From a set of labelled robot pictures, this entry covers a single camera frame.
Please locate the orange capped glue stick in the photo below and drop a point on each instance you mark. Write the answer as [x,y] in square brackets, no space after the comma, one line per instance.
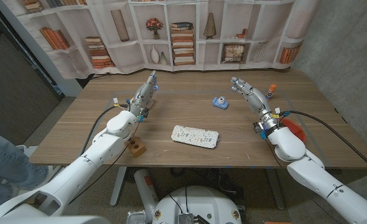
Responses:
[271,91]

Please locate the white stool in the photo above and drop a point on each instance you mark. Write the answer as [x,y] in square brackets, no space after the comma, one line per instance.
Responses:
[21,148]

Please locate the silver foil tray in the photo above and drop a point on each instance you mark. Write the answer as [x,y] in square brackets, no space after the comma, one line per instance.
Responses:
[136,217]

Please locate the blue toy camera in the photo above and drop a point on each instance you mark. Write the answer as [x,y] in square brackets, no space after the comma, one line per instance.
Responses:
[220,102]

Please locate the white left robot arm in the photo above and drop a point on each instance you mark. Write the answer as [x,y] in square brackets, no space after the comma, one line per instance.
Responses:
[84,168]

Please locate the wooden brick with holes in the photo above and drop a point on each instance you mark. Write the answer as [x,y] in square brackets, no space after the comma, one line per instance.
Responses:
[137,148]

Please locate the white cylinder with orange label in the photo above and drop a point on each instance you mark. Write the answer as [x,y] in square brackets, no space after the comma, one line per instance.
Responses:
[146,189]

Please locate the white patterned pen bag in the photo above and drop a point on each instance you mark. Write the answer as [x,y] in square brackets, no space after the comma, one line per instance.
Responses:
[195,136]

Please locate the printed bookshelf backdrop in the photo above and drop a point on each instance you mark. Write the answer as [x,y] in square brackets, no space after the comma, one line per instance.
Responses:
[124,53]

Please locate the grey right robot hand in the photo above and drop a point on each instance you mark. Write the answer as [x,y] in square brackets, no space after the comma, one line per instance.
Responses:
[258,102]

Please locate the red bowl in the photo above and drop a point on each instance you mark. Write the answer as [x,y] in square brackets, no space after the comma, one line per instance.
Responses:
[297,129]

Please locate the person in blue jeans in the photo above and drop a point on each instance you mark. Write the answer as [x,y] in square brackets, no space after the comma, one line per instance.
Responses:
[6,165]

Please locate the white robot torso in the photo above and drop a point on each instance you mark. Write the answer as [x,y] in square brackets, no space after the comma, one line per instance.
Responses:
[199,202]

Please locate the grey finned module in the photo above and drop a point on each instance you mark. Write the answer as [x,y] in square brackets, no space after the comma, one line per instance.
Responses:
[186,219]

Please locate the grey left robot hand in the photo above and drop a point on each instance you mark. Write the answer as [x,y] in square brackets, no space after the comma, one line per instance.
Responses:
[143,96]

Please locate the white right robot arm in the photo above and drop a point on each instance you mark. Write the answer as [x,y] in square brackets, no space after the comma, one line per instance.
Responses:
[314,177]

